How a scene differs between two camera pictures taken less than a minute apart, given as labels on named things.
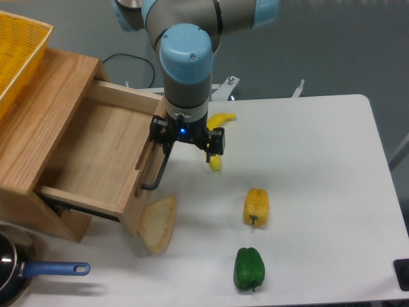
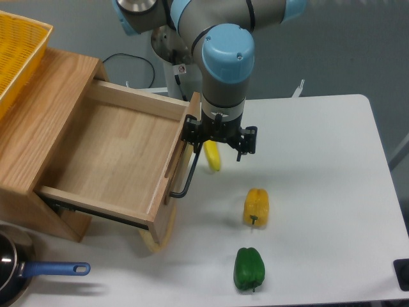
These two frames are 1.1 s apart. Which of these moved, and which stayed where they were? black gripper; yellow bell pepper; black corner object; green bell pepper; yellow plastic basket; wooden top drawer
Moved: wooden top drawer; black gripper
Stayed: green bell pepper; yellow plastic basket; black corner object; yellow bell pepper
